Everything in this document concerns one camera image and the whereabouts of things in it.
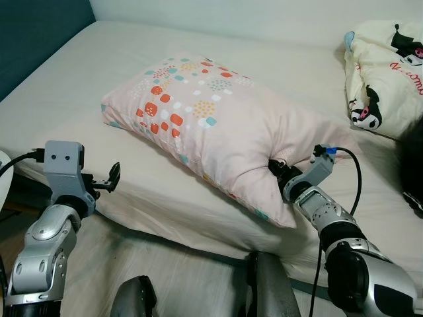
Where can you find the pink dotted pillow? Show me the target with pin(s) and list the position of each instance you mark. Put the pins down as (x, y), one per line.
(218, 125)

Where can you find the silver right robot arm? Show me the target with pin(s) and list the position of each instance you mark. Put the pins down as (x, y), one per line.
(357, 264)

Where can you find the black plush object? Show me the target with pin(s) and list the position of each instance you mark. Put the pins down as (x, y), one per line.
(415, 165)

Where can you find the dark right robot leg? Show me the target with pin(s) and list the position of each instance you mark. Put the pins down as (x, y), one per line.
(274, 290)

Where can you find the dark robot leg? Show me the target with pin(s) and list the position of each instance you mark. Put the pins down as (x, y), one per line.
(274, 290)
(135, 297)

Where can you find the white sheeted bed mattress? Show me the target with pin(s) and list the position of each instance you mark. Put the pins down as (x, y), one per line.
(79, 66)

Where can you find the dark left robot leg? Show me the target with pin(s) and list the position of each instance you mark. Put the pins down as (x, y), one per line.
(135, 297)

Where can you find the cream cartoon print blanket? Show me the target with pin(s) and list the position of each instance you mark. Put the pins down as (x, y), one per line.
(380, 72)

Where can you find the teal upholstered headboard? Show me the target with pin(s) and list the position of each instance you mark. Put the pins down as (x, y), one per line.
(33, 33)

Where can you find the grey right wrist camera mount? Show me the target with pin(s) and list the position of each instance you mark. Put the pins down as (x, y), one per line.
(317, 170)

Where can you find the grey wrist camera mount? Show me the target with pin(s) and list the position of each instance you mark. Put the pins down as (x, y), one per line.
(64, 165)
(317, 170)

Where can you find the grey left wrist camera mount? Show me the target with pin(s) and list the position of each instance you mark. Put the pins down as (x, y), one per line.
(64, 165)

